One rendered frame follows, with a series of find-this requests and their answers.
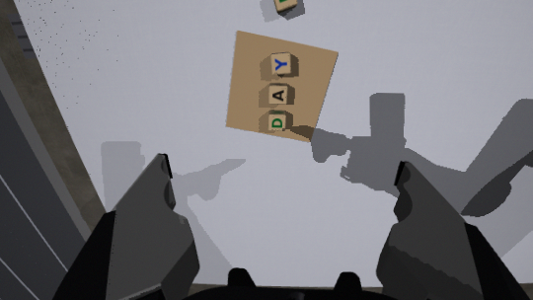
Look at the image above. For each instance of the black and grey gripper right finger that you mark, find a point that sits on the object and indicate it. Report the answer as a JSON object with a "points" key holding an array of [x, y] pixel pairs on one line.
{"points": [[434, 254]]}

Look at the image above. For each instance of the brown wooden letter block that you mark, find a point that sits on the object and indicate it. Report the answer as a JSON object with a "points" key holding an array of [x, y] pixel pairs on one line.
{"points": [[280, 63], [277, 93], [276, 120], [284, 5]]}

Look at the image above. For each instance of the tan flat mat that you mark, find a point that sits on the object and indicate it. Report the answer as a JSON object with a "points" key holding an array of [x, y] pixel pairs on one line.
{"points": [[311, 70]]}

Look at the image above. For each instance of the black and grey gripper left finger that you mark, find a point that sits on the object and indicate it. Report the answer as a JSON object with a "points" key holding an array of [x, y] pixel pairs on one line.
{"points": [[141, 250]]}

